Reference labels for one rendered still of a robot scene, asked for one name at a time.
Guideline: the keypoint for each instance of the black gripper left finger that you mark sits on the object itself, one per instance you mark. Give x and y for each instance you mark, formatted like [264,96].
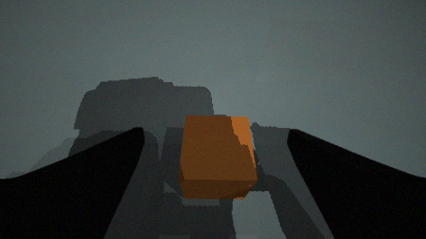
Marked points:
[74,198]

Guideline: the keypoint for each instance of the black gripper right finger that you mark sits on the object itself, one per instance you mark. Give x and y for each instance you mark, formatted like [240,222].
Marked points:
[359,198]

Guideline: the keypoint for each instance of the orange block with black square face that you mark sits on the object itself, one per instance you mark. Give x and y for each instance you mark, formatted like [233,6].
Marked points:
[217,158]

